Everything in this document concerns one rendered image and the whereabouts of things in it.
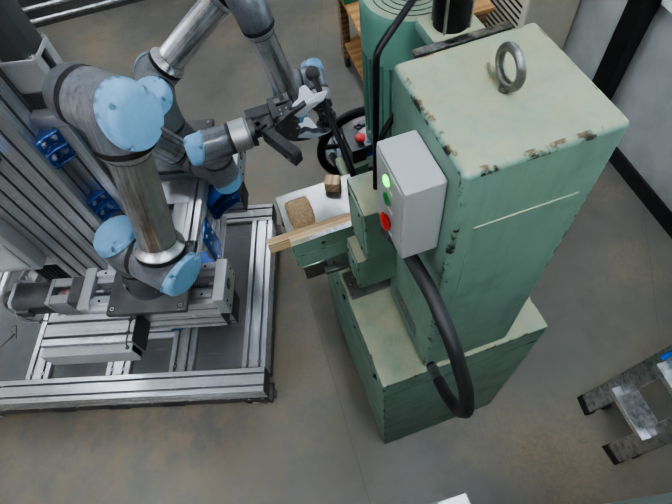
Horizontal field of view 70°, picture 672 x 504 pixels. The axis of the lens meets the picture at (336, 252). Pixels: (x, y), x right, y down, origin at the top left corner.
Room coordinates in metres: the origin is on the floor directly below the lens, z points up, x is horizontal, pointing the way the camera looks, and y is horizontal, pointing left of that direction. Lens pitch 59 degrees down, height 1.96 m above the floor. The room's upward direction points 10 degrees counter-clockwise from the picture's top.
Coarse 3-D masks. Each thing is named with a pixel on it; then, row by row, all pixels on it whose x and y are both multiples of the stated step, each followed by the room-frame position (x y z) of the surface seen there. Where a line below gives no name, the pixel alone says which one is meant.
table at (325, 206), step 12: (300, 192) 0.86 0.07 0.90; (312, 192) 0.85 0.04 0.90; (324, 192) 0.84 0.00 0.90; (336, 192) 0.83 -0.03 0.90; (312, 204) 0.81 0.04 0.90; (324, 204) 0.80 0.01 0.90; (336, 204) 0.79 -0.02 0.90; (348, 204) 0.79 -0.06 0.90; (324, 216) 0.76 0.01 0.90; (288, 228) 0.74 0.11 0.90; (312, 252) 0.66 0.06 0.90; (324, 252) 0.66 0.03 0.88; (336, 252) 0.67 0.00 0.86; (300, 264) 0.65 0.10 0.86
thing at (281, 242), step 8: (336, 216) 0.72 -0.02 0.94; (344, 216) 0.72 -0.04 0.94; (312, 224) 0.71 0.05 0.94; (320, 224) 0.71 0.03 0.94; (288, 232) 0.70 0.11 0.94; (296, 232) 0.70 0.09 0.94; (272, 240) 0.69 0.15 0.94; (280, 240) 0.68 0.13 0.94; (288, 240) 0.68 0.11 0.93; (272, 248) 0.67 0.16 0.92; (280, 248) 0.68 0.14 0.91
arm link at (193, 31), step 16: (208, 0) 1.35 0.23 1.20; (224, 0) 1.33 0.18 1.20; (192, 16) 1.35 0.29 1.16; (208, 16) 1.34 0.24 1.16; (224, 16) 1.35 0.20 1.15; (176, 32) 1.35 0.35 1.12; (192, 32) 1.33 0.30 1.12; (208, 32) 1.34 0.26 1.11; (160, 48) 1.36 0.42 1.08; (176, 48) 1.33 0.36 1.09; (192, 48) 1.33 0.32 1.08; (144, 64) 1.33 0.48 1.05; (160, 64) 1.31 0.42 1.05; (176, 64) 1.32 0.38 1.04; (176, 80) 1.31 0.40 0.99
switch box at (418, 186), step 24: (384, 144) 0.44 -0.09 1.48; (408, 144) 0.44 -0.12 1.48; (384, 168) 0.42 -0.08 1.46; (408, 168) 0.40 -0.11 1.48; (432, 168) 0.39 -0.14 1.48; (408, 192) 0.36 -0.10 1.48; (432, 192) 0.36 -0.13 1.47; (408, 216) 0.36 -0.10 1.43; (432, 216) 0.36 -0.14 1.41; (408, 240) 0.36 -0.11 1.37; (432, 240) 0.36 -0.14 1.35
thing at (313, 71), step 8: (312, 72) 0.94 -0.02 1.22; (312, 80) 0.93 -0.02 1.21; (320, 88) 0.90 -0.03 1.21; (328, 112) 0.84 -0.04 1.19; (328, 120) 0.82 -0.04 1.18; (336, 128) 0.79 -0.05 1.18; (336, 136) 0.77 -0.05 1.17; (344, 144) 0.75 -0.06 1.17; (344, 152) 0.73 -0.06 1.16; (344, 160) 0.72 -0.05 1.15; (352, 168) 0.69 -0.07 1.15; (352, 176) 0.67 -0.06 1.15
